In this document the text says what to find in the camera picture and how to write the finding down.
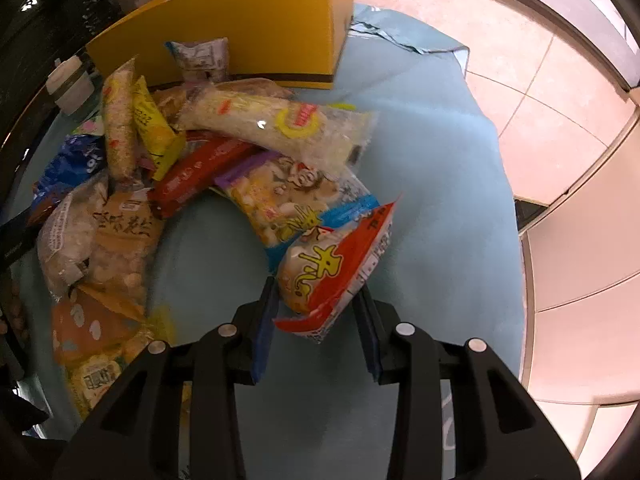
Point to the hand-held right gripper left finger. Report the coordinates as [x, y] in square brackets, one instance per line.
[264, 330]

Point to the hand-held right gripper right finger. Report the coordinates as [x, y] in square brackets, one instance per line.
[369, 340]

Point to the red orange snack packet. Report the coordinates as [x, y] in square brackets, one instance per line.
[330, 265]

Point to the yellow long snack packet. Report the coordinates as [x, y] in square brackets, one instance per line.
[152, 125]

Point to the blue purple cartoon snack packet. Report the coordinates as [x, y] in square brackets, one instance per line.
[280, 195]

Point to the light blue printed blanket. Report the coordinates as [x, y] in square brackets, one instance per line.
[440, 210]

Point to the yellow green snack packet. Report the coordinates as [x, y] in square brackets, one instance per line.
[107, 365]

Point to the brown packet of round biscuits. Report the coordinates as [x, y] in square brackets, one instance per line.
[125, 250]

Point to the orange packet with white dots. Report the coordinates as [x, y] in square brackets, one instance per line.
[90, 325]

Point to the clear packet of white pieces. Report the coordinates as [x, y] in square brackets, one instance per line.
[65, 240]

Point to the white cabinet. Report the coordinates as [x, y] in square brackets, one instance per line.
[585, 270]

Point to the beige snack packet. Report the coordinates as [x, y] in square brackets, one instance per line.
[250, 87]

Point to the blue cookie packet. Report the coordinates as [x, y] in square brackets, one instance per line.
[70, 165]

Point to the clear tube of rice crackers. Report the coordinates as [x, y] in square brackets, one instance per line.
[119, 120]

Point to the small blue white snack packet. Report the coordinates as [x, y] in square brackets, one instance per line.
[200, 57]

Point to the yellow cardboard box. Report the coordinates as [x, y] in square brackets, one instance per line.
[240, 25]

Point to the white cup with green band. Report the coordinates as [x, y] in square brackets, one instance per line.
[67, 85]

